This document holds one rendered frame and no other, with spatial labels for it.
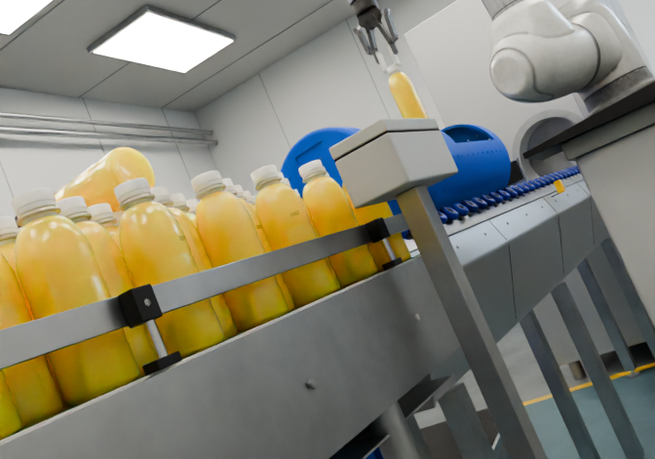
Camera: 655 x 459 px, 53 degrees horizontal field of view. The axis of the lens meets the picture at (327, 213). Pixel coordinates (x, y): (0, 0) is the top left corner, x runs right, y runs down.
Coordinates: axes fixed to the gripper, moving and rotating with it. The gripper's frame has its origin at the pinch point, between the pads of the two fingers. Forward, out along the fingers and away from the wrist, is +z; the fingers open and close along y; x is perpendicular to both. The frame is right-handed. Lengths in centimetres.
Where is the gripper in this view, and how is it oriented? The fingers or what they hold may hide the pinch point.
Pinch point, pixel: (388, 58)
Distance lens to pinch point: 211.7
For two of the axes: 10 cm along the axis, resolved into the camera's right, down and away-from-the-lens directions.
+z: 3.8, 9.2, -1.0
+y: -7.8, 3.7, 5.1
